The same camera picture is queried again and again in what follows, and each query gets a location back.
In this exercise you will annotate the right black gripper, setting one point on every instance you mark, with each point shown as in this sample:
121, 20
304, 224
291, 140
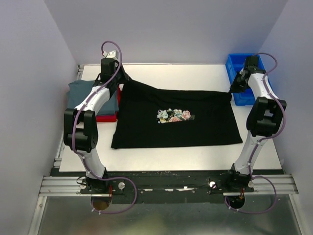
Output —
234, 88

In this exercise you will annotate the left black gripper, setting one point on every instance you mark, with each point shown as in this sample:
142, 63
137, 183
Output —
124, 78

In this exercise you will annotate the black floral print t-shirt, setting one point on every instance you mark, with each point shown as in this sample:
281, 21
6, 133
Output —
155, 118

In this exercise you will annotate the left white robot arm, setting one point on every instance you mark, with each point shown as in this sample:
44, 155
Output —
80, 125

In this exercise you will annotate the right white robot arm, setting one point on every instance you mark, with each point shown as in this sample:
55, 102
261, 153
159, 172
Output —
266, 119

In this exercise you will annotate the folded teal t-shirt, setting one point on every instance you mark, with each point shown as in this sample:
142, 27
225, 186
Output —
78, 92

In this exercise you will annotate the folded red t-shirt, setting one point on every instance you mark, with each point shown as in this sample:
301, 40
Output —
109, 111

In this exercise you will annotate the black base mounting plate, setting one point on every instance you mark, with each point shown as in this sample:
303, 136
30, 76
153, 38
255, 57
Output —
165, 187

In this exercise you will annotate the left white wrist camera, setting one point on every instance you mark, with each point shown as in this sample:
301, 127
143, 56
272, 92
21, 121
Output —
112, 54

